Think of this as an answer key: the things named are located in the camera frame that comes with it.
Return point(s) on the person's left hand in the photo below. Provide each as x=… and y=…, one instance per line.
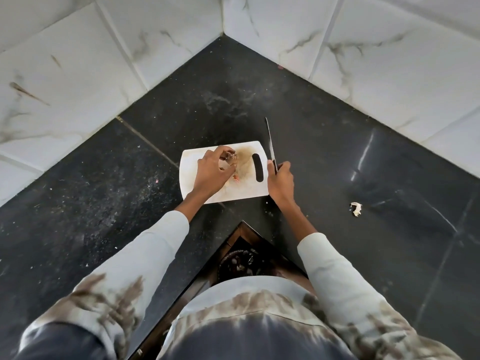
x=207, y=175

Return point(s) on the person's right hand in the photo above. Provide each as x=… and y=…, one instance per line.
x=281, y=185

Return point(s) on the person's left thumb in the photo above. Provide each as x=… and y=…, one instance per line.
x=228, y=169

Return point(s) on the person's right thumb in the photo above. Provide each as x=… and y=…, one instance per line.
x=270, y=170

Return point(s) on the kitchen knife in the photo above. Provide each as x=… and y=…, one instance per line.
x=270, y=142

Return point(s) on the person's left forearm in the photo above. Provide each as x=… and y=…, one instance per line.
x=150, y=243

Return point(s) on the person's right forearm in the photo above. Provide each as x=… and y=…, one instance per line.
x=322, y=258

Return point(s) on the white plastic cutting board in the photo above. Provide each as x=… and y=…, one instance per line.
x=245, y=185

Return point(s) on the brown wooden cabinet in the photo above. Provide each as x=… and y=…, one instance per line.
x=240, y=236

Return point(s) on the pale onion peel scrap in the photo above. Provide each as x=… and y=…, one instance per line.
x=356, y=209

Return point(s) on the black waste bin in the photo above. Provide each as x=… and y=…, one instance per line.
x=240, y=264

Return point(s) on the person's tie-dye shirt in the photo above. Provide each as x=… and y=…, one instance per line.
x=258, y=326

